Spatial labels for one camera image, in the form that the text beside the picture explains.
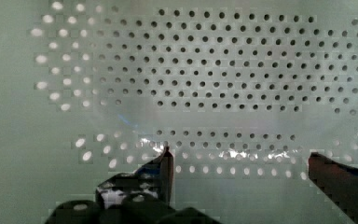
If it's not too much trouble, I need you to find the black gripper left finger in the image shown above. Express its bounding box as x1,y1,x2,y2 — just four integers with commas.
95,146,173,209

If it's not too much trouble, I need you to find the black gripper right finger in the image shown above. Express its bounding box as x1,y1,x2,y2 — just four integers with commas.
308,152,358,224

